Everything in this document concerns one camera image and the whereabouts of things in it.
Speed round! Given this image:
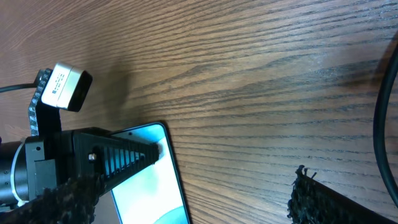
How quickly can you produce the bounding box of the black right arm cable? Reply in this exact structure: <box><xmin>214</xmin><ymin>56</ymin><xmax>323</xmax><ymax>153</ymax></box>
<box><xmin>373</xmin><ymin>43</ymin><xmax>398</xmax><ymax>209</ymax></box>

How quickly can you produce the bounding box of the smartphone with light blue screen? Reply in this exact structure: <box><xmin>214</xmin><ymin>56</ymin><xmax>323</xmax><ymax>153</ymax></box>
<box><xmin>112</xmin><ymin>122</ymin><xmax>192</xmax><ymax>224</ymax></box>

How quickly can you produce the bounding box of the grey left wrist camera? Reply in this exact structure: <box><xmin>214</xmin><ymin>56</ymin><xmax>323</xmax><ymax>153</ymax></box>
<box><xmin>41</xmin><ymin>62</ymin><xmax>93</xmax><ymax>112</ymax></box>

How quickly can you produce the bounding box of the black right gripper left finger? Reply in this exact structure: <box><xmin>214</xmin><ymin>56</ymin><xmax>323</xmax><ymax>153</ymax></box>
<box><xmin>1</xmin><ymin>175</ymin><xmax>105</xmax><ymax>224</ymax></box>

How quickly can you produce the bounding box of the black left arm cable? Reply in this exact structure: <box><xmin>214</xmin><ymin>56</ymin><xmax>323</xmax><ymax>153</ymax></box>
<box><xmin>0</xmin><ymin>82</ymin><xmax>38</xmax><ymax>94</ymax></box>

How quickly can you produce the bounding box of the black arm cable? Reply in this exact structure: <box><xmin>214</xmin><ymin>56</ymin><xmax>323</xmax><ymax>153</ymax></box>
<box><xmin>0</xmin><ymin>82</ymin><xmax>38</xmax><ymax>94</ymax></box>
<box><xmin>373</xmin><ymin>43</ymin><xmax>398</xmax><ymax>209</ymax></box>

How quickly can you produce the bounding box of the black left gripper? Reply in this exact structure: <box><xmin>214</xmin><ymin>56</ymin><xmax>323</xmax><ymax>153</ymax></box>
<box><xmin>1</xmin><ymin>128</ymin><xmax>160</xmax><ymax>205</ymax></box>

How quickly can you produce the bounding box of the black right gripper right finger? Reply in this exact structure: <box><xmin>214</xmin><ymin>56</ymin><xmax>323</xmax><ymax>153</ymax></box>
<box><xmin>287</xmin><ymin>165</ymin><xmax>395</xmax><ymax>224</ymax></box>

